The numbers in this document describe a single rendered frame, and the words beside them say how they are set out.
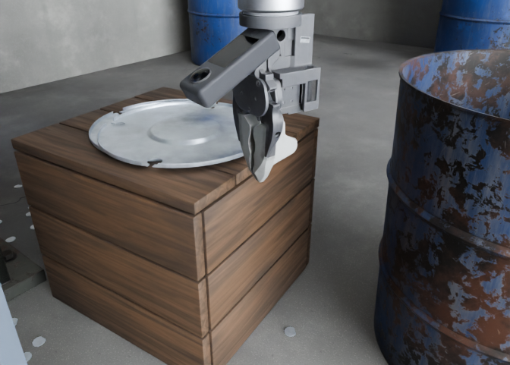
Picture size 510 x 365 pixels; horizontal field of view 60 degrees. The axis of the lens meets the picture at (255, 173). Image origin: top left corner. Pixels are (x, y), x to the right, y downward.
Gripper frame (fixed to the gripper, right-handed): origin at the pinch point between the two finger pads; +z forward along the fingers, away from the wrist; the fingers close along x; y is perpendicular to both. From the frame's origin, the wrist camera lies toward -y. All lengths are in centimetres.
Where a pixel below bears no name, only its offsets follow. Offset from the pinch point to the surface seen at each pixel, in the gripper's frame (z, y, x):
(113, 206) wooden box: 7.8, -14.9, 15.6
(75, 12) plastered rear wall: 5, 31, 217
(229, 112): 1.4, 11.7, 26.2
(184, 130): 0.8, 0.1, 21.3
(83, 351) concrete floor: 37.4, -23.1, 20.1
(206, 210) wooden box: 4.7, -6.2, 2.3
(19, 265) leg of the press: 34, -29, 48
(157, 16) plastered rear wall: 13, 84, 235
